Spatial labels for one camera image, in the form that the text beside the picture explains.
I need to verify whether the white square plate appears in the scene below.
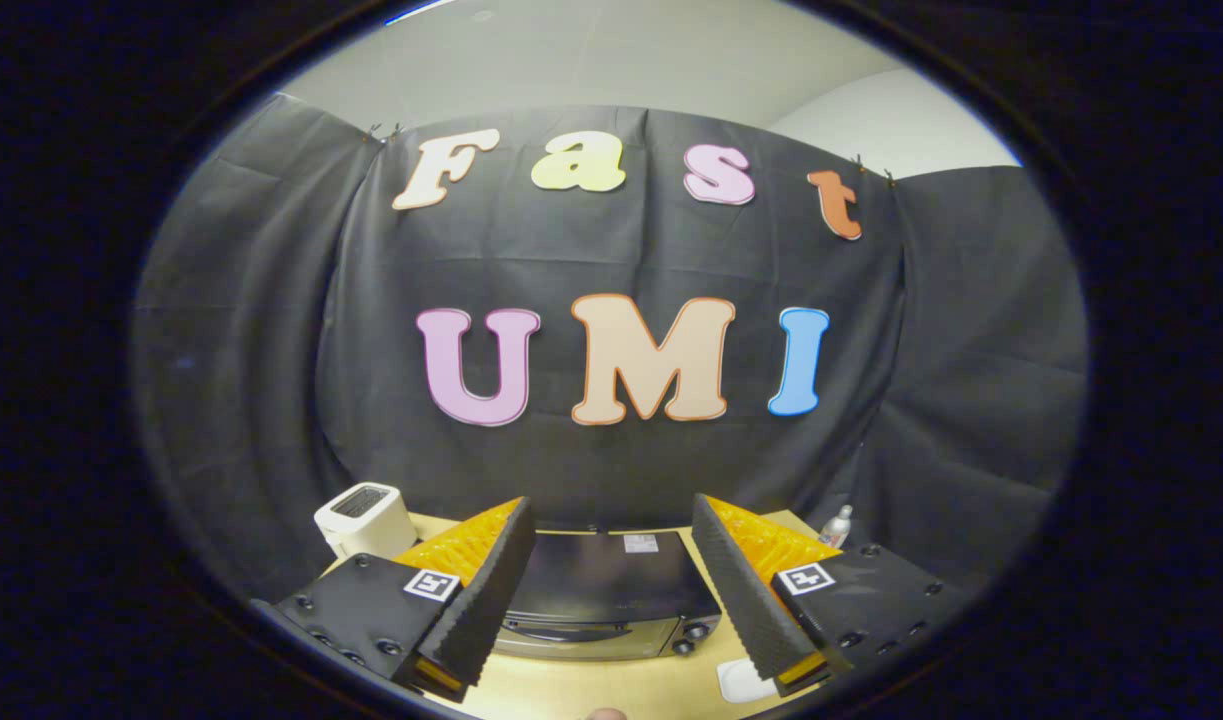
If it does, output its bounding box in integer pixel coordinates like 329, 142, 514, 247
716, 658, 782, 704

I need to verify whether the black toaster oven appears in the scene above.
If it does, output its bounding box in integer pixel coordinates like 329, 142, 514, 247
501, 528, 724, 662

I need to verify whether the white bread toaster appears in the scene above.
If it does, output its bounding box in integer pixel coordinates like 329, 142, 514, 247
313, 482, 419, 561

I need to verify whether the black backdrop cloth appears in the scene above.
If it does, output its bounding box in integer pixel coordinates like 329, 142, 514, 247
131, 92, 1090, 603

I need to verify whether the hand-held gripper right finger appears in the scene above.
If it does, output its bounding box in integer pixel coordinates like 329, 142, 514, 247
689, 491, 972, 699

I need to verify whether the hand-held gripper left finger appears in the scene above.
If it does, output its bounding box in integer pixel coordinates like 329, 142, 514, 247
249, 496, 538, 703

